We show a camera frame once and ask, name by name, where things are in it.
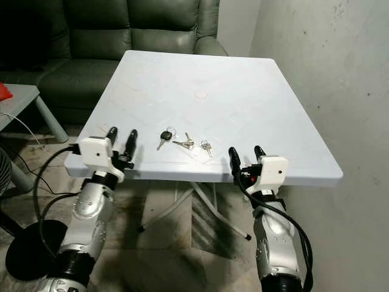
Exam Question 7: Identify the small silver key pair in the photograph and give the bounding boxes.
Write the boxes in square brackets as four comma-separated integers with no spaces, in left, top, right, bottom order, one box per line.
[199,139,214,158]

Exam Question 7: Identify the black-headed car key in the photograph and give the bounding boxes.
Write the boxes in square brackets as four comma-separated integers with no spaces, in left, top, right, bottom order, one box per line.
[156,130,173,151]

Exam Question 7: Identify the white folding plastic table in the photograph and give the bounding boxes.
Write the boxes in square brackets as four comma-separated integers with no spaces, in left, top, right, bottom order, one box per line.
[64,50,344,241]

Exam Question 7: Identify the dark green leather sofa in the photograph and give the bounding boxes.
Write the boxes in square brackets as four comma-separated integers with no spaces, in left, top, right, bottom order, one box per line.
[0,0,229,127]

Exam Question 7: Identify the grey side table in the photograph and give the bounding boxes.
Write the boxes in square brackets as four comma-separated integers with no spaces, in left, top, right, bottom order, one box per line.
[0,83,69,144]

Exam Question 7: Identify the red plastic object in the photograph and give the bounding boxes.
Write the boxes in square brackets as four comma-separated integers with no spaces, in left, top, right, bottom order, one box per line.
[0,83,13,102]

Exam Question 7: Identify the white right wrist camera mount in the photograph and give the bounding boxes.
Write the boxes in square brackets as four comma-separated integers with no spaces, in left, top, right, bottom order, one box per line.
[256,155,290,186]

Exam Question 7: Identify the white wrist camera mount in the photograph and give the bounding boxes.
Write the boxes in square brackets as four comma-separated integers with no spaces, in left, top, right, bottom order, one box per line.
[256,155,290,186]
[77,136,117,173]

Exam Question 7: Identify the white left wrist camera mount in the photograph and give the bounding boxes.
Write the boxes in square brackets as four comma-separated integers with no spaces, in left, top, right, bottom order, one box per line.
[77,136,117,173]

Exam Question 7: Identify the silver keys on ring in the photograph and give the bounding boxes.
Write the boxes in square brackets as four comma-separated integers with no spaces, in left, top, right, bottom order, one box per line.
[173,132,196,151]

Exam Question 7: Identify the thin black floor cable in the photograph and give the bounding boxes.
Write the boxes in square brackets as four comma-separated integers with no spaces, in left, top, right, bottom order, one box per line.
[9,155,81,210]

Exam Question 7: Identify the thin white cable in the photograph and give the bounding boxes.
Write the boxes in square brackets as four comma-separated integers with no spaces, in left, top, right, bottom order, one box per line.
[9,112,64,147]

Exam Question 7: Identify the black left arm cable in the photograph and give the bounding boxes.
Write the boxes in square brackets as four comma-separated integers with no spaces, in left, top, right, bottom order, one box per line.
[32,144,81,259]

